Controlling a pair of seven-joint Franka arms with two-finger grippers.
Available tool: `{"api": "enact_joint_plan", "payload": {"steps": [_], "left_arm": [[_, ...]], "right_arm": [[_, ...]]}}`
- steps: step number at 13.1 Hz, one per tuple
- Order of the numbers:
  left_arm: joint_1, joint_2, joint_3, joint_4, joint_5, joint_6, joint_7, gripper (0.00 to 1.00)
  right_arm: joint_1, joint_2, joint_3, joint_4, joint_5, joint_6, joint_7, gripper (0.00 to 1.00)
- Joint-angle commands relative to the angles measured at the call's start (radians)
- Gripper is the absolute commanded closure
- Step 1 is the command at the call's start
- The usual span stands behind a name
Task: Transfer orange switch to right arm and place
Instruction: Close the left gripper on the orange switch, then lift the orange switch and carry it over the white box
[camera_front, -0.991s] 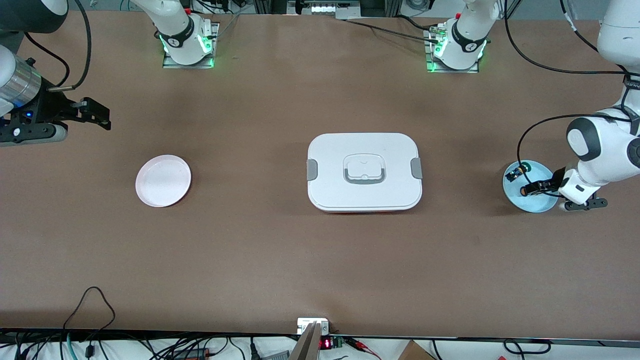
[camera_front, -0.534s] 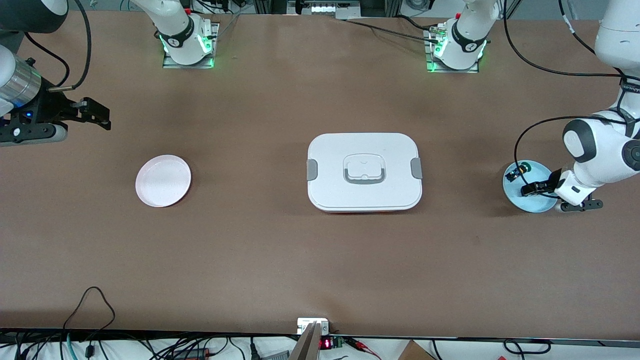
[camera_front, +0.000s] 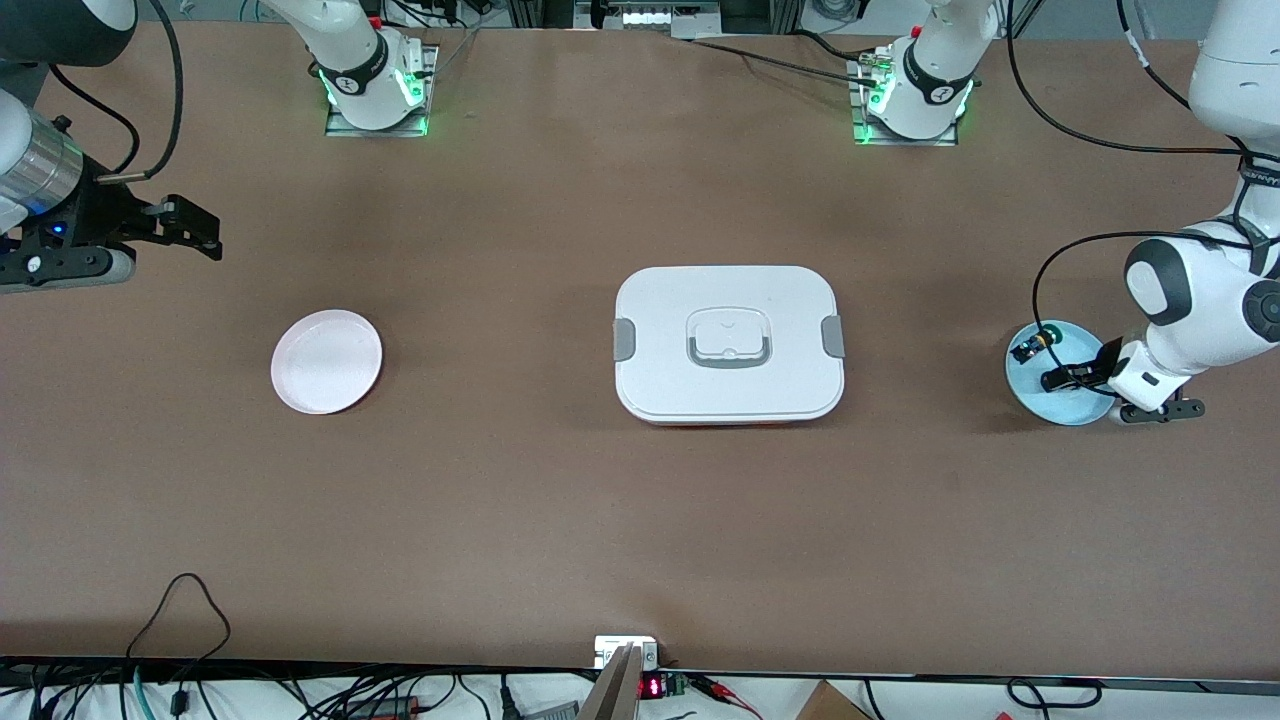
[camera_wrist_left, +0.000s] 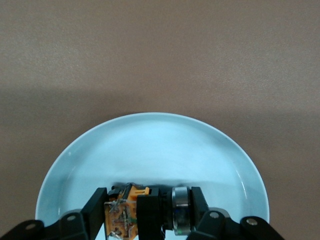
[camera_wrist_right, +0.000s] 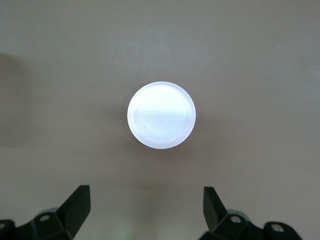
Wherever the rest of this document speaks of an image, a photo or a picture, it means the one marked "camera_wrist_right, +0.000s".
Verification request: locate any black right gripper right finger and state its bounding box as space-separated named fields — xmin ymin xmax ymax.
xmin=199 ymin=186 xmax=304 ymax=240

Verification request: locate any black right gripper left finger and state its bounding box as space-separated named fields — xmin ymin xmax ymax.
xmin=0 ymin=184 xmax=91 ymax=240

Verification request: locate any pale pink round plate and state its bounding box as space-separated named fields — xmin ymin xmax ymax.
xmin=126 ymin=81 xmax=197 ymax=151

